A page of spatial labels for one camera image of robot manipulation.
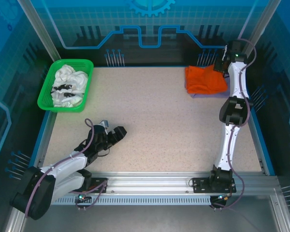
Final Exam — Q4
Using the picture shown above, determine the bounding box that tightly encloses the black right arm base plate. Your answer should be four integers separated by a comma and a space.
192, 177, 237, 193

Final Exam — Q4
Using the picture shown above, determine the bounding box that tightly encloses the aluminium frame post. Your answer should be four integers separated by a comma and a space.
16, 0, 61, 64
233, 0, 281, 74

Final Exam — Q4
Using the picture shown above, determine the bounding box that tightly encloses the white t-shirt with black print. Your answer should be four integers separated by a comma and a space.
50, 63, 89, 108

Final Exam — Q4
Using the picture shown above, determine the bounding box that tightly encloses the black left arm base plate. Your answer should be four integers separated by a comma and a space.
82, 177, 109, 193

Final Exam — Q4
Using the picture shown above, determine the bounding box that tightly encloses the aluminium mounting rail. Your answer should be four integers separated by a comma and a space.
21, 172, 281, 194

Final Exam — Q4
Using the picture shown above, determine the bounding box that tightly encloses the green plastic basket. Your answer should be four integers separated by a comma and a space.
37, 58, 94, 113

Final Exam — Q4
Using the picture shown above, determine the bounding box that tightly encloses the aluminium side rail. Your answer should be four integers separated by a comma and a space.
233, 69, 268, 175
30, 112, 53, 176

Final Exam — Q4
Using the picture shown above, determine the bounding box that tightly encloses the small black connector with led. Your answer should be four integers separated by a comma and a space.
74, 192, 92, 204
211, 193, 234, 204

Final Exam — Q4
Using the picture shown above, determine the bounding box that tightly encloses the orange t-shirt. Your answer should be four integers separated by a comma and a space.
185, 64, 228, 94

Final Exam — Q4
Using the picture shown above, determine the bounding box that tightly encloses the slotted grey cable duct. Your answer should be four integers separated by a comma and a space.
50, 195, 218, 206

